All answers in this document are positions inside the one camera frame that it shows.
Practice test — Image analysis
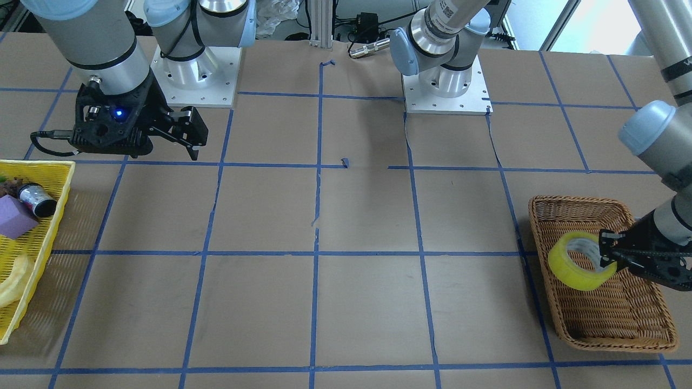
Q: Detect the aluminium frame post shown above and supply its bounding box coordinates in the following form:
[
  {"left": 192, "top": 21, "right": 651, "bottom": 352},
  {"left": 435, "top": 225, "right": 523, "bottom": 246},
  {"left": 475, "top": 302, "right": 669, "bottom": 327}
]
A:
[{"left": 306, "top": 1, "right": 335, "bottom": 51}]

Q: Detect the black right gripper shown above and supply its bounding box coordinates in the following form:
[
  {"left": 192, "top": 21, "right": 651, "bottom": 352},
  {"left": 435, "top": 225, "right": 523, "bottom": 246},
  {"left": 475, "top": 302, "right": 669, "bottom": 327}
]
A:
[{"left": 71, "top": 73, "right": 209, "bottom": 162}]

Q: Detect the brown wicker basket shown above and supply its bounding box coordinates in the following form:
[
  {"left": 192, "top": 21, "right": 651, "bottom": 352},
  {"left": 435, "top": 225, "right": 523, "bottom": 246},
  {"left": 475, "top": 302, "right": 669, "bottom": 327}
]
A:
[{"left": 528, "top": 195, "right": 680, "bottom": 353}]

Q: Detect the yellow banana toy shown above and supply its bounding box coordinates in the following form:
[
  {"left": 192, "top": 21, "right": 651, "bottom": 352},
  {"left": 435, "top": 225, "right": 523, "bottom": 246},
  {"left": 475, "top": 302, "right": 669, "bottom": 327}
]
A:
[{"left": 1, "top": 254, "right": 34, "bottom": 308}]

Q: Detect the black silver can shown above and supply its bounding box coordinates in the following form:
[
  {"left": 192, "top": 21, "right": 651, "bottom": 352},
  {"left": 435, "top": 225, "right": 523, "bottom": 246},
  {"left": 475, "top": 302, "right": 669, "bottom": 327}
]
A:
[{"left": 18, "top": 182, "right": 57, "bottom": 218}]

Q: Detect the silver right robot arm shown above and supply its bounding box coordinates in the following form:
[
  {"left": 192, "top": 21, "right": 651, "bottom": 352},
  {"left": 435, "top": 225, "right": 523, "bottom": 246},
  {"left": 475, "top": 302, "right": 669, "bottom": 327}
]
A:
[{"left": 22, "top": 1, "right": 256, "bottom": 162}]

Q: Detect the purple foam block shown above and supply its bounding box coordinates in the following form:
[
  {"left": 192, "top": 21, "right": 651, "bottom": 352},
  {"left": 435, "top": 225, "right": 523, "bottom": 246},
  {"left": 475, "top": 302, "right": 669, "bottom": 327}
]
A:
[{"left": 1, "top": 195, "right": 39, "bottom": 240}]

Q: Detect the yellow tape roll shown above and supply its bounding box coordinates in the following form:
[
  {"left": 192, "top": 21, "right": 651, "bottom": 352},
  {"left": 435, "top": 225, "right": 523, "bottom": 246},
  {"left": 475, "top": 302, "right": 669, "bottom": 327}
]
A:
[{"left": 547, "top": 231, "right": 616, "bottom": 292}]

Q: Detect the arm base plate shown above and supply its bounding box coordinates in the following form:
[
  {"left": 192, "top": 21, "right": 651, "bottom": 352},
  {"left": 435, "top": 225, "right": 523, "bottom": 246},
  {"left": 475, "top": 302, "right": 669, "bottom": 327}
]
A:
[
  {"left": 151, "top": 47, "right": 244, "bottom": 108},
  {"left": 402, "top": 56, "right": 494, "bottom": 115}
]

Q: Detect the yellow woven plastic basket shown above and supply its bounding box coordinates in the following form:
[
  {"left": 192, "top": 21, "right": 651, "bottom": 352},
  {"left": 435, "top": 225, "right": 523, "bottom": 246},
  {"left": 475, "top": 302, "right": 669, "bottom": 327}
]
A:
[{"left": 1, "top": 159, "right": 76, "bottom": 345}]

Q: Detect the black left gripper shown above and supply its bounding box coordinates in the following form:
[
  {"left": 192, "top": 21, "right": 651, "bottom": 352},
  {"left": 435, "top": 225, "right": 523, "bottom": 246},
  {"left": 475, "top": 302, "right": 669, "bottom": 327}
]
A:
[{"left": 598, "top": 213, "right": 691, "bottom": 292}]

